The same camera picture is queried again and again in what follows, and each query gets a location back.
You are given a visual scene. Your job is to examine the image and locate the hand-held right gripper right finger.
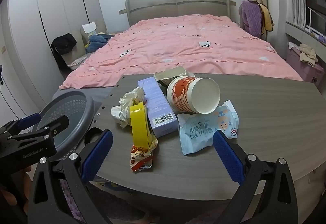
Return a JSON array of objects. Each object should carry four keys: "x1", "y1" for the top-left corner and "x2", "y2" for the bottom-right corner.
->
[{"x1": 213, "y1": 130, "x2": 298, "y2": 224}]

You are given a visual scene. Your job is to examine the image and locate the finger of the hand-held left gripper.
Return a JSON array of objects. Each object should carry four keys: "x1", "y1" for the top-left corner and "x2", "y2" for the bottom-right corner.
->
[
  {"x1": 10, "y1": 115, "x2": 70, "y2": 141},
  {"x1": 0, "y1": 113, "x2": 42, "y2": 138}
]

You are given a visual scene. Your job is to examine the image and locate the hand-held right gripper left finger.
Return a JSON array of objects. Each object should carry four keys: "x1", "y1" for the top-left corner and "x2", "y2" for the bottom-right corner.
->
[{"x1": 27, "y1": 129, "x2": 114, "y2": 224}]

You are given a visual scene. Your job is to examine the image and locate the grey perforated plastic basket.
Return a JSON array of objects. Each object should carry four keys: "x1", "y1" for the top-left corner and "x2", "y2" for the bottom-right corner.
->
[{"x1": 38, "y1": 90, "x2": 103, "y2": 162}]

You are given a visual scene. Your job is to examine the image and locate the light blue wipe packet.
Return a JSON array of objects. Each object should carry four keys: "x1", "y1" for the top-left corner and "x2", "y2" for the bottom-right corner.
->
[{"x1": 177, "y1": 100, "x2": 240, "y2": 156}]

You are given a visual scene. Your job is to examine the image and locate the white paper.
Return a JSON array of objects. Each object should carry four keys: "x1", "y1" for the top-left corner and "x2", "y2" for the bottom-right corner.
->
[{"x1": 111, "y1": 86, "x2": 148, "y2": 129}]

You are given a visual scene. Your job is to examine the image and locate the light purple carton box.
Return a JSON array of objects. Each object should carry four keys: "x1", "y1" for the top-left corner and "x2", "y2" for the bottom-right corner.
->
[{"x1": 138, "y1": 77, "x2": 179, "y2": 138}]

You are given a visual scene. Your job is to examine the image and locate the red printed paper cup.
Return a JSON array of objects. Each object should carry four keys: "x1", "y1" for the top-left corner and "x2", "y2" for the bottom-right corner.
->
[{"x1": 167, "y1": 77, "x2": 221, "y2": 115}]

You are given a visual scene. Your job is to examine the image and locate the torn white cardboard carton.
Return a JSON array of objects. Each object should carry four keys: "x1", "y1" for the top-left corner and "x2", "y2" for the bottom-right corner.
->
[{"x1": 154, "y1": 66, "x2": 195, "y2": 87}]

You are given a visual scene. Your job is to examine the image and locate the person's left hand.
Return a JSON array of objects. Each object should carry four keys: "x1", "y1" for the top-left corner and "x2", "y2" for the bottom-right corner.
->
[{"x1": 0, "y1": 164, "x2": 32, "y2": 210}]

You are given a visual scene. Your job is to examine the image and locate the white door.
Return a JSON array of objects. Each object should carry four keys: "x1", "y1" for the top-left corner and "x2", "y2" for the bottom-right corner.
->
[{"x1": 0, "y1": 58, "x2": 44, "y2": 125}]

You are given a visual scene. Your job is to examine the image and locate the purple rug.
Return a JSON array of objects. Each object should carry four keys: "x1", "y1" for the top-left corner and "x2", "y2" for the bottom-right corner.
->
[{"x1": 58, "y1": 178, "x2": 153, "y2": 224}]

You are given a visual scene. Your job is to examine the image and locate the magazine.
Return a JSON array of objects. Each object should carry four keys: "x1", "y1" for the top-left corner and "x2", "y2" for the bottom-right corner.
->
[{"x1": 67, "y1": 57, "x2": 88, "y2": 68}]

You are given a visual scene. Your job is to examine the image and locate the beige armchair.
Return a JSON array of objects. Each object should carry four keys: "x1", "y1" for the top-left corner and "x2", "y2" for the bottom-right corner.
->
[
  {"x1": 80, "y1": 20, "x2": 107, "y2": 43},
  {"x1": 52, "y1": 30, "x2": 87, "y2": 69}
]

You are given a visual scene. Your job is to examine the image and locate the black clothes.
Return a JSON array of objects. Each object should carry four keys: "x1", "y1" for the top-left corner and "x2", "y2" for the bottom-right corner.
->
[{"x1": 51, "y1": 33, "x2": 77, "y2": 55}]

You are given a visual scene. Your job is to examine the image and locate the blue plush blanket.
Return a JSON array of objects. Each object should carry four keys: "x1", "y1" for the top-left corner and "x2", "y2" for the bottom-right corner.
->
[{"x1": 85, "y1": 33, "x2": 115, "y2": 52}]

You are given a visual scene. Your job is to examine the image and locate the white towel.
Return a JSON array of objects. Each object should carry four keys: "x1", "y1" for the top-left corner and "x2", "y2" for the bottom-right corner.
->
[{"x1": 81, "y1": 22, "x2": 97, "y2": 34}]

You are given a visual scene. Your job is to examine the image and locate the pink storage box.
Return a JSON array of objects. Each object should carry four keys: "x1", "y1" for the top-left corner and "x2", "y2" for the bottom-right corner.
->
[{"x1": 286, "y1": 42, "x2": 325, "y2": 84}]

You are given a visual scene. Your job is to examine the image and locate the pink printed duvet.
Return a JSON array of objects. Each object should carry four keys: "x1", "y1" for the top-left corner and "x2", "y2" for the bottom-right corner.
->
[{"x1": 59, "y1": 14, "x2": 303, "y2": 90}]

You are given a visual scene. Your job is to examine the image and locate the beige cloth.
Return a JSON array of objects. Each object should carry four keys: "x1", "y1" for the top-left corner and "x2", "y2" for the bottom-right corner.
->
[{"x1": 298, "y1": 43, "x2": 318, "y2": 66}]

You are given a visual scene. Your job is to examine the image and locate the purple plush garment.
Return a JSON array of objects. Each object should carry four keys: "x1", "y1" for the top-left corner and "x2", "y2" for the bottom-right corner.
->
[{"x1": 241, "y1": 0, "x2": 263, "y2": 38}]

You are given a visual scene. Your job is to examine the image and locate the grey window ledge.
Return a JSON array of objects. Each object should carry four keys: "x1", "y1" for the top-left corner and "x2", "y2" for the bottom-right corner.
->
[{"x1": 285, "y1": 20, "x2": 326, "y2": 66}]

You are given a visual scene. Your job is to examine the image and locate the yellow garment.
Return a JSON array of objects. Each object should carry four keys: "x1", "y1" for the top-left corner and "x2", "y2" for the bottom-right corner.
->
[{"x1": 258, "y1": 3, "x2": 275, "y2": 33}]

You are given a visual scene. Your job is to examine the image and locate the bed with grey headboard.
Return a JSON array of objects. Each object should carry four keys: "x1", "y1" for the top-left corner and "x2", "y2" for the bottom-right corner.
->
[{"x1": 52, "y1": 0, "x2": 305, "y2": 98}]

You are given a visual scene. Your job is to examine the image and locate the dark window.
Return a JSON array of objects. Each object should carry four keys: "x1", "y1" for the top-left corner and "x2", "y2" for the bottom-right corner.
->
[{"x1": 306, "y1": 0, "x2": 326, "y2": 43}]

